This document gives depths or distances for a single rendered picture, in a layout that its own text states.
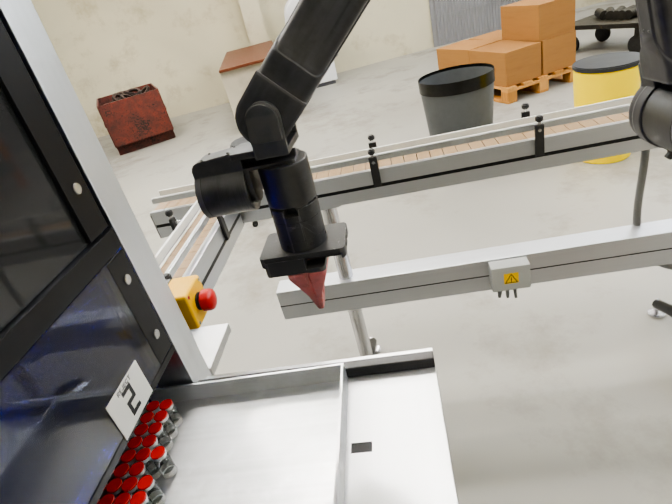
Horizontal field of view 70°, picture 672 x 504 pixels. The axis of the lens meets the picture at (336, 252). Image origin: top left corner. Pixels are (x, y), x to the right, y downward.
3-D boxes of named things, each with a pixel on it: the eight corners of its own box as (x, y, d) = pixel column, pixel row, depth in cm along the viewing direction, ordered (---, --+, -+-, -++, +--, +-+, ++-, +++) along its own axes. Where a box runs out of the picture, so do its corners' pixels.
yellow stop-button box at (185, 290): (163, 334, 86) (146, 302, 82) (177, 310, 92) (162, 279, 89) (202, 328, 85) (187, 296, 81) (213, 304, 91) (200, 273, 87)
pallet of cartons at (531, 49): (588, 82, 474) (591, -8, 436) (484, 111, 470) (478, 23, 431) (517, 65, 599) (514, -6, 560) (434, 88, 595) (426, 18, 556)
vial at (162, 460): (160, 480, 68) (147, 459, 66) (166, 466, 70) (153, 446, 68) (174, 478, 68) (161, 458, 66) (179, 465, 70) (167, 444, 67)
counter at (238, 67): (285, 90, 815) (271, 40, 776) (298, 120, 609) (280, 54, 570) (242, 101, 813) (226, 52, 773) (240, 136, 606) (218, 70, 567)
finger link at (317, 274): (290, 295, 66) (272, 236, 62) (341, 288, 65) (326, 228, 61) (283, 326, 60) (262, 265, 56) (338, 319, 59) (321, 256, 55)
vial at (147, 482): (148, 511, 64) (133, 490, 62) (154, 495, 66) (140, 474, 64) (163, 509, 64) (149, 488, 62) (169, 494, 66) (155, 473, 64)
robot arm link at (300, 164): (301, 154, 49) (307, 137, 54) (238, 166, 50) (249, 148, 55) (316, 213, 53) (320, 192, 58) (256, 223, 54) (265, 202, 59)
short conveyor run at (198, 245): (171, 390, 90) (135, 326, 83) (97, 399, 93) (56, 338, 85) (249, 224, 149) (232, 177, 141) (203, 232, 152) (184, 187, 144)
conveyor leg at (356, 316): (360, 384, 186) (311, 208, 149) (360, 368, 193) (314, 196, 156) (383, 381, 184) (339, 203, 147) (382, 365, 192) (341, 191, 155)
